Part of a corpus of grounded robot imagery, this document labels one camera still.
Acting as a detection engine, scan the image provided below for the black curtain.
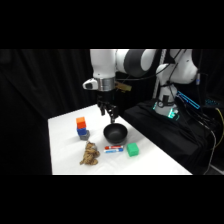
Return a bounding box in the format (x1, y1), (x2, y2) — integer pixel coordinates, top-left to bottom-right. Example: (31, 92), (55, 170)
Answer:
(0, 49), (224, 176)

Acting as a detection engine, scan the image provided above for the green block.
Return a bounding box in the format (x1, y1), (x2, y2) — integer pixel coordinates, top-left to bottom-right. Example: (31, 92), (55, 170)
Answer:
(126, 142), (140, 158)

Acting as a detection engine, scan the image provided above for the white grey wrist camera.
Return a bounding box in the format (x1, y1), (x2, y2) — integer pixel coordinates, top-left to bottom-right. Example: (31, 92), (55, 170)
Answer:
(82, 77), (100, 91)

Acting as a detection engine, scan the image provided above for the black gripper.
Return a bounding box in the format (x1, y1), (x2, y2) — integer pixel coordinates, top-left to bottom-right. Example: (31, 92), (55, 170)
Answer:
(96, 89), (120, 125)

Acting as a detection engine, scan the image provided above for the black floor cable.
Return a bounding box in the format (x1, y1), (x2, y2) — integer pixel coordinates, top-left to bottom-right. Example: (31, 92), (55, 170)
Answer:
(185, 106), (218, 175)

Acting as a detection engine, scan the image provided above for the blue capped marker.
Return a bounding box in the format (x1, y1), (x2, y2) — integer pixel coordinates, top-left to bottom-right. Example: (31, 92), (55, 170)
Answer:
(103, 148), (125, 154)

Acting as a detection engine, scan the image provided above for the orange block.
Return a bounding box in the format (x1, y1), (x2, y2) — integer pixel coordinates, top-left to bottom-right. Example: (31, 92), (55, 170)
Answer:
(75, 116), (87, 130)

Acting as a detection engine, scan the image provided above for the grey block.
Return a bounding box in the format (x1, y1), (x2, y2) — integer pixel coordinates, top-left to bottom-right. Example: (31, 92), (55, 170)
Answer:
(79, 130), (91, 141)

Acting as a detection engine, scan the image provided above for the red capped marker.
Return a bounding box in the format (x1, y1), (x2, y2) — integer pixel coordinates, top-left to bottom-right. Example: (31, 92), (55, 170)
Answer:
(104, 144), (125, 150)

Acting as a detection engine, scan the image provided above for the yellow cable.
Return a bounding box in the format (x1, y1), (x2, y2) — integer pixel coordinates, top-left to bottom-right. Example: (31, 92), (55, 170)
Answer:
(214, 106), (224, 142)

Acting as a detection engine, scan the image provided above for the blue lit control box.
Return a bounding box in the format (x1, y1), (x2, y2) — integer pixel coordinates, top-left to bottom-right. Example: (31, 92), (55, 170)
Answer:
(175, 90), (202, 111)

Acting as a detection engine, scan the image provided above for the brown wrist mount board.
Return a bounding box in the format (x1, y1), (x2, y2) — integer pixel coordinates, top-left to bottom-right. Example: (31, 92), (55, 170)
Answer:
(114, 82), (133, 93)

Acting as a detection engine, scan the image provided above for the black cloth covered stand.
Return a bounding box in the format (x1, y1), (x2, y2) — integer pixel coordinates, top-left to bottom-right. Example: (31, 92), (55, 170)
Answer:
(122, 99), (216, 176)

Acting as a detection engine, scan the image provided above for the small green base light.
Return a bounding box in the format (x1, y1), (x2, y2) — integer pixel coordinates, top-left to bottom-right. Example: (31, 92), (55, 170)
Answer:
(167, 107), (181, 122)

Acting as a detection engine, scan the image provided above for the black bowl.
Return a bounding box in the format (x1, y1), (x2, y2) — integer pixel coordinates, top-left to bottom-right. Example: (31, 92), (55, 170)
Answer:
(102, 122), (129, 145)

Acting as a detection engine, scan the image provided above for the striped plush tiger toy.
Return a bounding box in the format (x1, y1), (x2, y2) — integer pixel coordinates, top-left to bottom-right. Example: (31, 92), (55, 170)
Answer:
(79, 140), (101, 166)

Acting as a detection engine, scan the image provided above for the blue block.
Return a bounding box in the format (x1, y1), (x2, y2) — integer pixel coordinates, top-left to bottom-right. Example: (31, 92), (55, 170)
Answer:
(76, 126), (88, 137)

